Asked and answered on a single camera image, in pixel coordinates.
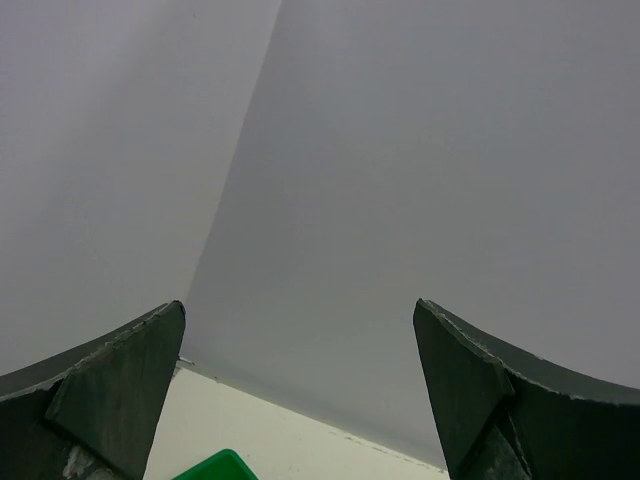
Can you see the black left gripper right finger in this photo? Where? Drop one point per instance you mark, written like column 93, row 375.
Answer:
column 504, row 413

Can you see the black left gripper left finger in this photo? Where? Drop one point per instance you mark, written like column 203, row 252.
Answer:
column 91, row 412

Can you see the green plastic tray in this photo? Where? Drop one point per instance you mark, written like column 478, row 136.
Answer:
column 223, row 465

